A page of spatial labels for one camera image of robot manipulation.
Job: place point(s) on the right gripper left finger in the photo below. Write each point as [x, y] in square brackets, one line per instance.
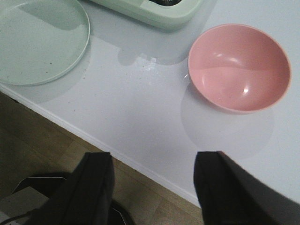
[84, 198]

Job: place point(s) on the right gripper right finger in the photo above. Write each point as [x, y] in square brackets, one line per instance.
[228, 195]

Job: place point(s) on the mint green round plate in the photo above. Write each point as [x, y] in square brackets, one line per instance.
[41, 40]

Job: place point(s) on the mint green breakfast maker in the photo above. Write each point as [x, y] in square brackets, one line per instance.
[165, 14]

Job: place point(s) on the pink bowl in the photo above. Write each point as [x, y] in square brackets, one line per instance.
[239, 68]

